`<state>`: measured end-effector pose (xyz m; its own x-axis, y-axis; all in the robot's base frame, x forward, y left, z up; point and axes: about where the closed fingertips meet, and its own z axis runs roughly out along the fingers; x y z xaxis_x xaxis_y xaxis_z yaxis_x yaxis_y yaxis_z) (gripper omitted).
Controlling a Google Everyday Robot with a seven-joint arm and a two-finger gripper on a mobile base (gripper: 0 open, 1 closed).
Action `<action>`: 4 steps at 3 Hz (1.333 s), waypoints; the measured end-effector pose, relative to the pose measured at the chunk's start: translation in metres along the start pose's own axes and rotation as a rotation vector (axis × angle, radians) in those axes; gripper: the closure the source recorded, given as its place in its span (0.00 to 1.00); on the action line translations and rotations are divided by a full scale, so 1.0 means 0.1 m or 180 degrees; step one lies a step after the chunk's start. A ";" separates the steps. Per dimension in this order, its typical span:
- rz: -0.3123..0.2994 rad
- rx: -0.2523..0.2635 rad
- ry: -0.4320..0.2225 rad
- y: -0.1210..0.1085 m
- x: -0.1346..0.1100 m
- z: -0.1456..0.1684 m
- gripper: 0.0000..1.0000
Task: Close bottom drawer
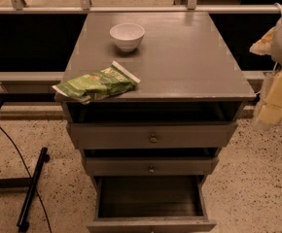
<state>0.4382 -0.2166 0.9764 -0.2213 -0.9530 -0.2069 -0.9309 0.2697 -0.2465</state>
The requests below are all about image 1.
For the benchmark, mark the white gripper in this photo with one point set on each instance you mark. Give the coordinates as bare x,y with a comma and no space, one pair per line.
270,112

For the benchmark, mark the grey bottom drawer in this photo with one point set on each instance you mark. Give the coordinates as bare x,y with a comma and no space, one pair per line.
159,204

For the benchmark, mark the grey drawer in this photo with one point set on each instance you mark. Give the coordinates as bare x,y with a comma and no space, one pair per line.
119,136
159,204
150,166

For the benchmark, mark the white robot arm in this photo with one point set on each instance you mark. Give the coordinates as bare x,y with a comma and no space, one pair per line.
276,56

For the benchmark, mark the grey wooden drawer cabinet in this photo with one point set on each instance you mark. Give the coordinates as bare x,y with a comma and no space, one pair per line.
186,71

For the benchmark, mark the grey top drawer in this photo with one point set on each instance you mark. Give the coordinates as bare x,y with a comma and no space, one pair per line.
119,136

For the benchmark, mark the grey middle drawer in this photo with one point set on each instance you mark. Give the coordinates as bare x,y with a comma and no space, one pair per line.
150,166

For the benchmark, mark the white ceramic bowl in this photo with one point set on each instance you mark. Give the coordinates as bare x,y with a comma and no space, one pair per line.
127,36

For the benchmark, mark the green snack bag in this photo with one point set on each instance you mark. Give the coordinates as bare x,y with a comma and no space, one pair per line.
111,81

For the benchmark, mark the black stand base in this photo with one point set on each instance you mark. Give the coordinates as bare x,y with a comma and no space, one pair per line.
30,184

